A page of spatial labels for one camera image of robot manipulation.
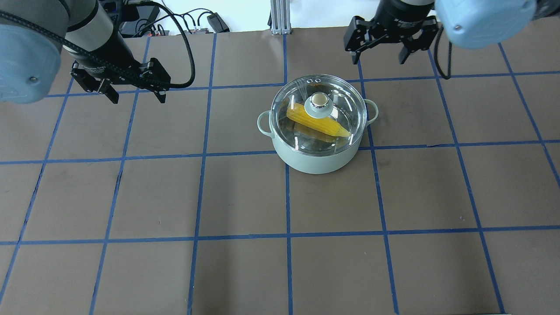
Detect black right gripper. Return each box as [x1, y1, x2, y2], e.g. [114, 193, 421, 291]
[343, 16, 440, 65]

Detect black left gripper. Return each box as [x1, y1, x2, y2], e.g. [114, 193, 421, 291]
[70, 57, 171, 104]

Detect glass pot lid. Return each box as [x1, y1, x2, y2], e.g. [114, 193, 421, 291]
[269, 74, 378, 156]

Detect yellow corn cob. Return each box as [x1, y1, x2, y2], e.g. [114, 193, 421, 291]
[286, 102, 351, 137]

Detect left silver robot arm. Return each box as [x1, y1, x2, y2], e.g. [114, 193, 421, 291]
[0, 0, 171, 104]

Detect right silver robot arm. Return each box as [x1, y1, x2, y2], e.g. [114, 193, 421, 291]
[343, 0, 559, 64]

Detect pale green cooking pot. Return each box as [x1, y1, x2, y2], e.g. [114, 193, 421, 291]
[256, 74, 379, 174]

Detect large black power brick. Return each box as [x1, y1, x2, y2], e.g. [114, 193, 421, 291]
[119, 4, 160, 38]

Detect red black power strip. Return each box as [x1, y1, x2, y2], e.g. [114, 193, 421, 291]
[144, 24, 212, 37]

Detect black power adapter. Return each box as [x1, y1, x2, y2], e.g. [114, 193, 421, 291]
[206, 12, 230, 33]

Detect aluminium frame post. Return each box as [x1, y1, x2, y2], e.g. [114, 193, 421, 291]
[269, 0, 292, 35]

